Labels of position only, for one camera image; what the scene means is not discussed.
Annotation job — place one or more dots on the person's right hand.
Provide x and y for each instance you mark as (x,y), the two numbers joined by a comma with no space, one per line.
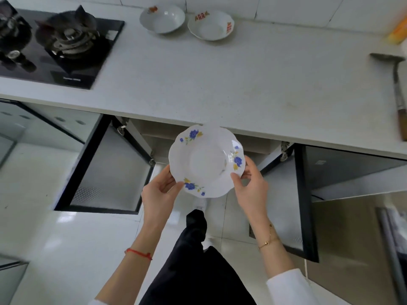
(256,195)

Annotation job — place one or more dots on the person's right thumb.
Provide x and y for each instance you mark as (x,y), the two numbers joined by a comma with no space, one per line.
(237,186)

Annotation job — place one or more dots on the person's right forearm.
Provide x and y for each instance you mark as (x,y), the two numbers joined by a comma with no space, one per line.
(270,247)

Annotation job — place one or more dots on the person's left forearm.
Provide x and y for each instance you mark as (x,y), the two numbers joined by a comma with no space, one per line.
(133,260)

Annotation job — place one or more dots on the person's left hand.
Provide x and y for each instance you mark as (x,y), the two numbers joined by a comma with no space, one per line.
(154,200)

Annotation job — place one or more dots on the white shoe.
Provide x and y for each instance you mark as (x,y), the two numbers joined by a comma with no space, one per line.
(201,205)
(207,243)

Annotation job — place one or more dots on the yellow bottle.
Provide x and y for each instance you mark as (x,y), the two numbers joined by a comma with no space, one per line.
(398,31)

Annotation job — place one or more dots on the white bowl with orange print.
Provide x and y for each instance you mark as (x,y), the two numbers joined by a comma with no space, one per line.
(162,18)

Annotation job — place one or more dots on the white bowl with red print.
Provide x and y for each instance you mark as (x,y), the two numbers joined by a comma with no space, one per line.
(210,25)

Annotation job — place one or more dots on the black glass gas stove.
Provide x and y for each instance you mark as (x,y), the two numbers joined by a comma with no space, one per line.
(54,44)

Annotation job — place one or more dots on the black trousers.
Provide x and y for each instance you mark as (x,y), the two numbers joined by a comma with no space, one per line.
(194,269)

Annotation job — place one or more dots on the metal cabinet hinge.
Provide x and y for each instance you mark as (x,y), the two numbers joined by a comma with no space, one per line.
(121,127)
(284,151)

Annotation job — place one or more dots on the white plate with blue flowers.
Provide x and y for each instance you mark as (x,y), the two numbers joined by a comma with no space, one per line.
(206,160)

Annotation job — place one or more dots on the black-framed frosted cabinet door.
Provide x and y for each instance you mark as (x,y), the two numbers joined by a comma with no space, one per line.
(41,123)
(108,174)
(349,168)
(286,206)

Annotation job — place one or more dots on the person's left thumb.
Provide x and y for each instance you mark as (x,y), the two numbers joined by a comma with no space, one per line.
(176,190)

